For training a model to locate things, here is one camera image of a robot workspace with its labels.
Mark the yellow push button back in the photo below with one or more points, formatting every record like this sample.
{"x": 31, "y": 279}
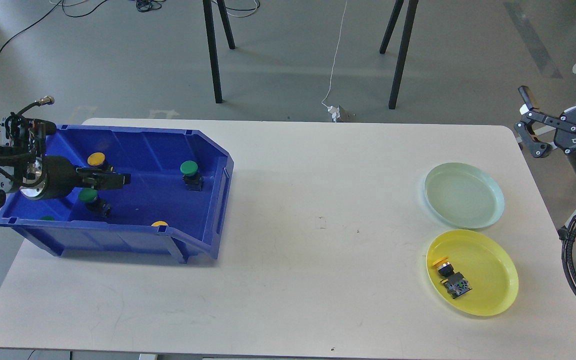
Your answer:
{"x": 98, "y": 162}

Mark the black tripod left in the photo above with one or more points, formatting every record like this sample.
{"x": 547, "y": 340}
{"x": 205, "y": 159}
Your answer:
{"x": 211, "y": 41}

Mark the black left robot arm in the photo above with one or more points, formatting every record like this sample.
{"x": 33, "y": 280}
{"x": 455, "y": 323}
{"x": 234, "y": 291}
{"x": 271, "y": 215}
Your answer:
{"x": 26, "y": 167}

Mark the black tripod right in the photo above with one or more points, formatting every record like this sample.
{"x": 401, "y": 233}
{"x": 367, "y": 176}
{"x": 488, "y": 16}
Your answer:
{"x": 403, "y": 47}

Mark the green push button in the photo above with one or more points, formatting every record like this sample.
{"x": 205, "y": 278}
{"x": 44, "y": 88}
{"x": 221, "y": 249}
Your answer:
{"x": 93, "y": 202}
{"x": 191, "y": 177}

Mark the light green plate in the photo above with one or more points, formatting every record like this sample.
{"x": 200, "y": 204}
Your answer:
{"x": 463, "y": 196}

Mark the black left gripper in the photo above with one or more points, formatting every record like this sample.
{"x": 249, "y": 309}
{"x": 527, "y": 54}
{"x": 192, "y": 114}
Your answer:
{"x": 62, "y": 177}

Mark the yellow plate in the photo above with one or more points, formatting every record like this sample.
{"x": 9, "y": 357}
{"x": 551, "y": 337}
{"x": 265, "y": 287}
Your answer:
{"x": 485, "y": 265}

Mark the yellow push button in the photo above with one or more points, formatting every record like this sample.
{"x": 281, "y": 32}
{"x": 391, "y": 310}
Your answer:
{"x": 453, "y": 281}
{"x": 159, "y": 224}
{"x": 98, "y": 162}

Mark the black tripod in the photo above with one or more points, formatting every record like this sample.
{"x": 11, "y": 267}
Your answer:
{"x": 211, "y": 41}
{"x": 403, "y": 47}

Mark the blue plastic storage bin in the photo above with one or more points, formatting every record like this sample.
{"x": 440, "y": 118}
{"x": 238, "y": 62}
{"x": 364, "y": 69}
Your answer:
{"x": 156, "y": 193}

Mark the yellow push button front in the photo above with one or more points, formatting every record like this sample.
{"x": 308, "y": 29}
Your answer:
{"x": 159, "y": 224}

